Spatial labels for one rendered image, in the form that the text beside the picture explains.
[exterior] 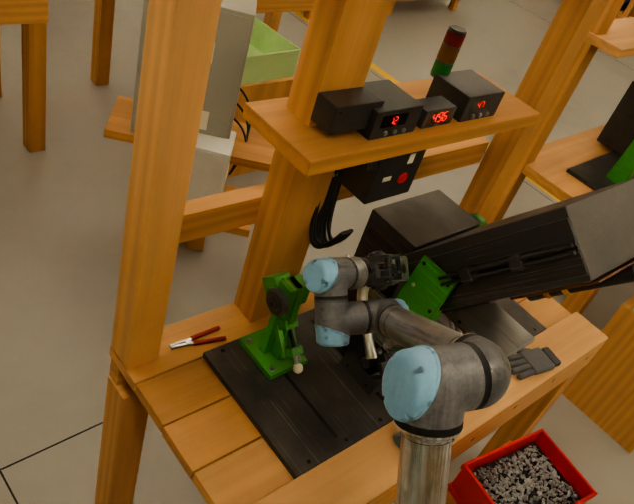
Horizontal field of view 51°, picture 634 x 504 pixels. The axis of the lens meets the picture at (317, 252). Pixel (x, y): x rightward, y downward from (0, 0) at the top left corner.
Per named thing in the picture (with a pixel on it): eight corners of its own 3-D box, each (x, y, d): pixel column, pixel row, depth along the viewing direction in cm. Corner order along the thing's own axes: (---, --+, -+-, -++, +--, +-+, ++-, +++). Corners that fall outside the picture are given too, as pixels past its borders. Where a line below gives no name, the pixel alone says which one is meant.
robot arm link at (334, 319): (370, 344, 144) (368, 294, 144) (324, 349, 139) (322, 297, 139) (353, 340, 151) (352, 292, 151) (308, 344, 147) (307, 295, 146)
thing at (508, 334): (530, 345, 182) (535, 338, 180) (496, 365, 172) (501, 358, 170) (432, 257, 201) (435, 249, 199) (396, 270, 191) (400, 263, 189)
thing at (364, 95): (376, 127, 154) (385, 101, 149) (328, 136, 144) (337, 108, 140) (356, 111, 157) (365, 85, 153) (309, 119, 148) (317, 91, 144)
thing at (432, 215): (439, 303, 217) (482, 224, 196) (375, 332, 198) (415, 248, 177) (401, 268, 226) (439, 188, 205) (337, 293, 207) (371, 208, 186)
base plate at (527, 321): (544, 332, 223) (547, 328, 222) (295, 481, 155) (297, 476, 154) (455, 255, 244) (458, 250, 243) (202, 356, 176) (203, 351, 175)
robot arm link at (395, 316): (546, 347, 111) (395, 286, 155) (494, 353, 106) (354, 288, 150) (540, 412, 113) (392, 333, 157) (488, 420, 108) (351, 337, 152)
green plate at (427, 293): (428, 339, 180) (470, 281, 171) (412, 344, 173) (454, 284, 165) (400, 311, 185) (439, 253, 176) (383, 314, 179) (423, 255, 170)
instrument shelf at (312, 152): (534, 125, 196) (541, 113, 194) (305, 178, 140) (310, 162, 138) (473, 83, 208) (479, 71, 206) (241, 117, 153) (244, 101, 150)
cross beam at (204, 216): (479, 162, 238) (490, 141, 232) (157, 250, 158) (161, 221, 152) (469, 155, 240) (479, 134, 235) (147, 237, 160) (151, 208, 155)
